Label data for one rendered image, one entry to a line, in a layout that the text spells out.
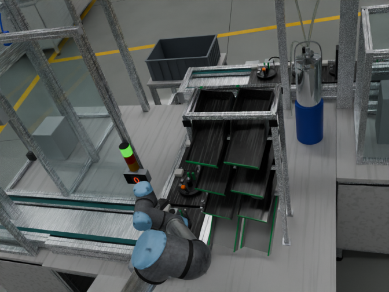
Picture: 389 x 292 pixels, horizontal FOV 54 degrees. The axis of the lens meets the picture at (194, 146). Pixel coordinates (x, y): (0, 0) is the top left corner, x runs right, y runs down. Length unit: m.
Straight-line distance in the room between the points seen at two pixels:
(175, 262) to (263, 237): 0.72
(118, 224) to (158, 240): 1.07
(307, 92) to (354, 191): 0.61
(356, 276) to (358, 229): 0.40
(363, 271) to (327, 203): 0.90
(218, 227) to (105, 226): 0.69
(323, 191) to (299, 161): 0.25
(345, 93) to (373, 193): 0.66
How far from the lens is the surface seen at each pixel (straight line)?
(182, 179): 2.11
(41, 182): 2.78
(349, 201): 2.36
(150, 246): 1.10
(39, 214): 2.49
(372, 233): 2.60
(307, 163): 2.28
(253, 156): 1.39
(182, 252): 1.13
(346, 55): 2.42
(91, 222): 2.26
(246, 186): 1.51
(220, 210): 1.67
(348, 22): 2.32
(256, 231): 1.77
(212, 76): 3.02
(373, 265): 2.92
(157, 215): 1.51
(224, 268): 1.91
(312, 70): 2.07
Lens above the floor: 2.50
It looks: 41 degrees down
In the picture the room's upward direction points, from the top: 17 degrees counter-clockwise
